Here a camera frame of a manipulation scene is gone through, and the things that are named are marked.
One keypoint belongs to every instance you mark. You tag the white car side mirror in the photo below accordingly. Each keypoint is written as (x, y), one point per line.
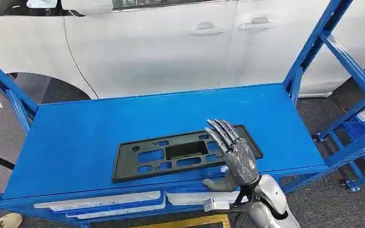
(88, 6)

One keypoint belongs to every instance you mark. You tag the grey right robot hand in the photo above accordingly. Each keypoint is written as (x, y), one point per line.
(240, 160)

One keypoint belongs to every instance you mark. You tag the white plastic trim strip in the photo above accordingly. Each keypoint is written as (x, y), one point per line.
(100, 199)
(195, 198)
(122, 211)

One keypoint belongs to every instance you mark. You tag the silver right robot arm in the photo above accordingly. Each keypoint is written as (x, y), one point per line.
(269, 195)

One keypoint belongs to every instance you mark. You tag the black plastic licence plate frame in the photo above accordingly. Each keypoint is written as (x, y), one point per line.
(129, 166)

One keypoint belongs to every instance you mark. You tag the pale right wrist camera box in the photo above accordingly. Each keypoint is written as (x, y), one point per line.
(215, 204)

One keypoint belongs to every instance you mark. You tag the white car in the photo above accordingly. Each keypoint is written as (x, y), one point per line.
(157, 56)

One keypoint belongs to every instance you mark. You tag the blue metal shelf rack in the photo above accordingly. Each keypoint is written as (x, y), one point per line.
(107, 132)

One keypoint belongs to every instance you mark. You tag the person's beige shoe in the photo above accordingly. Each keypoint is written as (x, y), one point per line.
(6, 221)

